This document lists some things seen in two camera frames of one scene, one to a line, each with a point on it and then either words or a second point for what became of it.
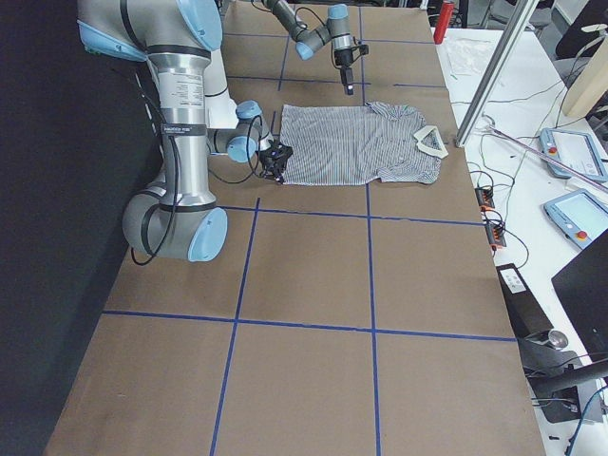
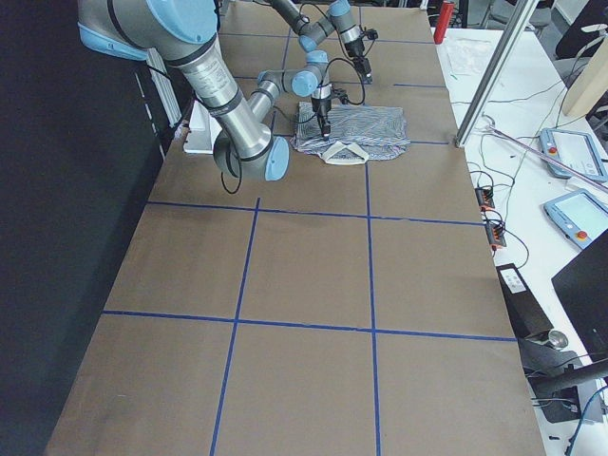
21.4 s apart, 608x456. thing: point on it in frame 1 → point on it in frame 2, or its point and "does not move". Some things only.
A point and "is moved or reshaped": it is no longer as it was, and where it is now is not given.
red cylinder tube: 443,23 does not move
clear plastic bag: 465,56 does not move
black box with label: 527,316 does not move
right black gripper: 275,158 → 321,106
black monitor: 581,289 does not move
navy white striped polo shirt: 335,145 is moved or reshaped
